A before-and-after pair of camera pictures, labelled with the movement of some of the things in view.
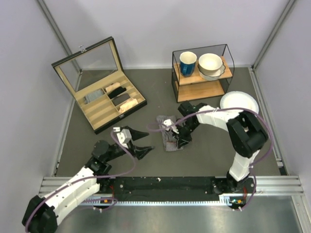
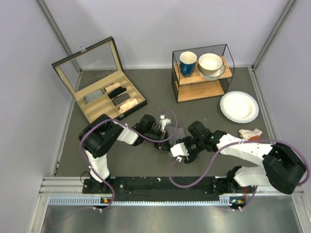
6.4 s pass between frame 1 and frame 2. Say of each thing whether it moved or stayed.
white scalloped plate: stayed
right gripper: moved
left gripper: moved
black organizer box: stayed
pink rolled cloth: stayed
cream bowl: stayed
